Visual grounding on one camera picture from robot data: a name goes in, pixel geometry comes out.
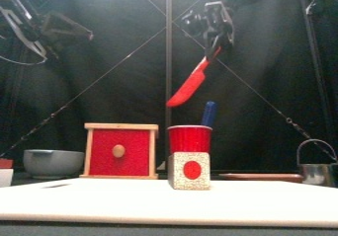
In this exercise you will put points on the red toy knife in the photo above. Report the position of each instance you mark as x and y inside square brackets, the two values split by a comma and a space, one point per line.
[191, 82]

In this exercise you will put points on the toy sushi roll red centre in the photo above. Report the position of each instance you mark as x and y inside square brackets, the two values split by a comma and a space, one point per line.
[190, 171]

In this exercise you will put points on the red plastic cup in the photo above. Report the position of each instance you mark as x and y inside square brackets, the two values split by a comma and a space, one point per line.
[188, 139]

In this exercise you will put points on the wooden box with red drawer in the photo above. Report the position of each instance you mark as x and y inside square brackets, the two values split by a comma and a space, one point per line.
[119, 152]

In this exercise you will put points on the grey bowl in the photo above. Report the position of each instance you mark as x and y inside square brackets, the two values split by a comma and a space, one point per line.
[52, 164]

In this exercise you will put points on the white plastic cutting board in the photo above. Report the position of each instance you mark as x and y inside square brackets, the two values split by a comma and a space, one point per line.
[175, 203]

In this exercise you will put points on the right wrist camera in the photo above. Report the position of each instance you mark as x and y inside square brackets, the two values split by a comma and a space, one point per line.
[194, 22]

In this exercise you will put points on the black vertical frame pole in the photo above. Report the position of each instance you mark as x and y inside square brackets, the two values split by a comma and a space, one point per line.
[168, 82]

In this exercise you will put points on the black side frame post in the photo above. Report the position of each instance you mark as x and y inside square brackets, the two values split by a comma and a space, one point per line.
[317, 65]

